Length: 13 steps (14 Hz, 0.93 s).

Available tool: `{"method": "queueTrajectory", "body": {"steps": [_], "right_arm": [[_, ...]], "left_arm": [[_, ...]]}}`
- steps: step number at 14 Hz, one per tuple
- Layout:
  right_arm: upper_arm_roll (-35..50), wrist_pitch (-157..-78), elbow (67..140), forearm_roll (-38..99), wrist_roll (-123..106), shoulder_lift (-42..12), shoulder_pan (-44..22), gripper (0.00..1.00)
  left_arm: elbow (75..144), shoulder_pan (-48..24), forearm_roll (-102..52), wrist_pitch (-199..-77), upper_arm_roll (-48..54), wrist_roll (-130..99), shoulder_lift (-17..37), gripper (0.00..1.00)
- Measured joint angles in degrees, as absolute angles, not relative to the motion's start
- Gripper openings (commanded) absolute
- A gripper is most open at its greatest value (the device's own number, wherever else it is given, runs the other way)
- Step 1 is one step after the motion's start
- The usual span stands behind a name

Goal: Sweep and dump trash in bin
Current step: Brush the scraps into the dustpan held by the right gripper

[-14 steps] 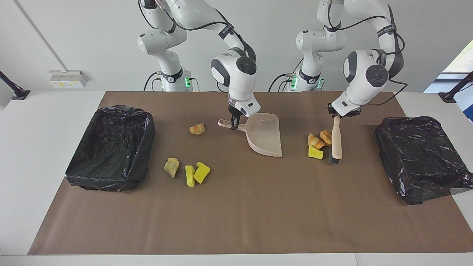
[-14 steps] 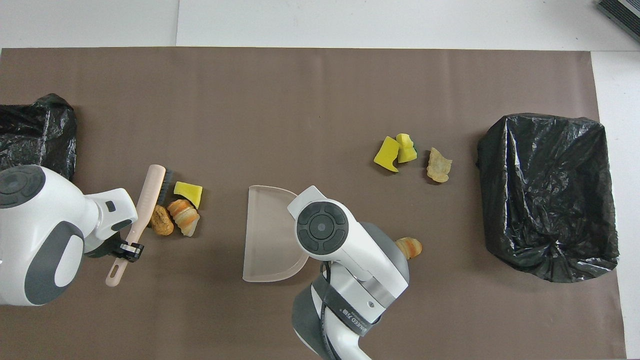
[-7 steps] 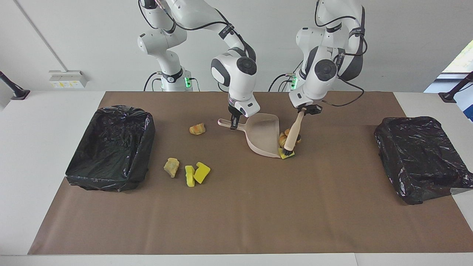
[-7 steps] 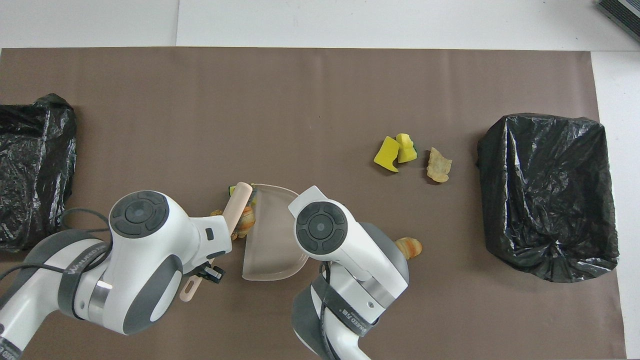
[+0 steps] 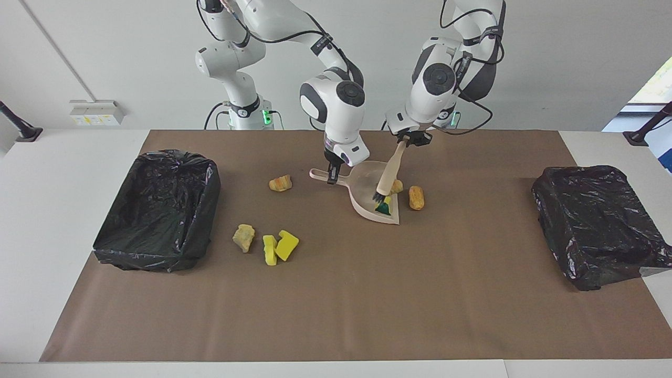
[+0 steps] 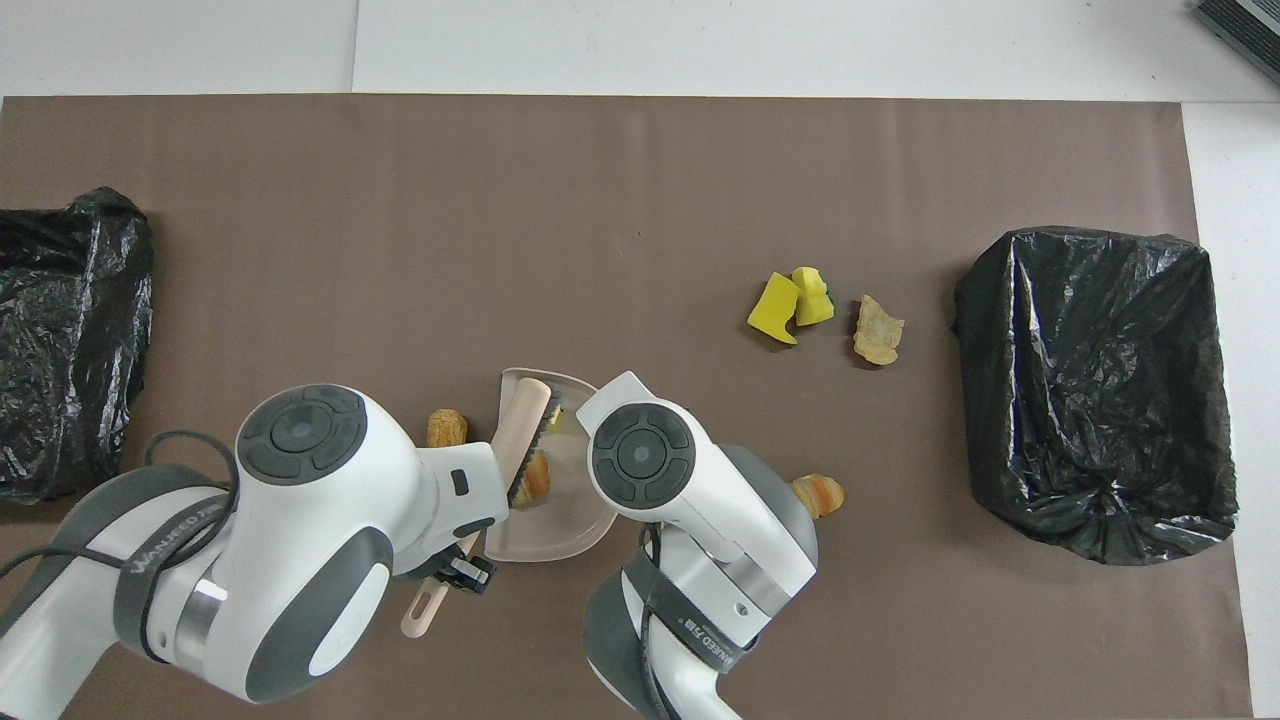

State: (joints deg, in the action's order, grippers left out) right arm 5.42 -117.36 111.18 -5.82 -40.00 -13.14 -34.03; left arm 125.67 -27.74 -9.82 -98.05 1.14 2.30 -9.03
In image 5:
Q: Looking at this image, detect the pink plastic dustpan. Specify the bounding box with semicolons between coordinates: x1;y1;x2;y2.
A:
309;160;402;225

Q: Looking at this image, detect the yellow sponge chunk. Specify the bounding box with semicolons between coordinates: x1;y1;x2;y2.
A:
275;230;300;261

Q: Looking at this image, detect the bin lined with black bag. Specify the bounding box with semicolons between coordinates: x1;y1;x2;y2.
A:
93;150;221;272
531;165;672;291

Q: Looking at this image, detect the brown paper table mat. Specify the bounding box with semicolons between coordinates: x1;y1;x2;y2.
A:
39;130;672;363

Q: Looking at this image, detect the bright window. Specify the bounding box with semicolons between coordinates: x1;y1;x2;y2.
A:
627;55;672;106

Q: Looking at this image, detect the blue panel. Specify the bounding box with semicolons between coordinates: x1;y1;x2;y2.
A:
648;118;672;174

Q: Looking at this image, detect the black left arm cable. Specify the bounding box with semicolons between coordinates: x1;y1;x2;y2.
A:
439;0;507;136

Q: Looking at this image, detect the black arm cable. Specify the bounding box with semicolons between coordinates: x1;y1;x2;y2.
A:
197;0;364;132
439;0;507;136

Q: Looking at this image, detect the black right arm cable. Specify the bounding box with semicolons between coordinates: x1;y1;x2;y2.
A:
197;0;364;132

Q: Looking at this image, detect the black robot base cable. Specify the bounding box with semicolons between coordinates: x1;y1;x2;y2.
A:
204;101;234;130

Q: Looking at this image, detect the black camera stand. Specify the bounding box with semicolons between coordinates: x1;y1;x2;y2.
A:
0;101;44;143
623;101;672;146

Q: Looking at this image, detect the white wall socket box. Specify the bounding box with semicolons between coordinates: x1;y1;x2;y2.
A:
69;100;125;127

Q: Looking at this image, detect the white wall cable duct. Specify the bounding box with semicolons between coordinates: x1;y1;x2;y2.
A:
20;0;98;103

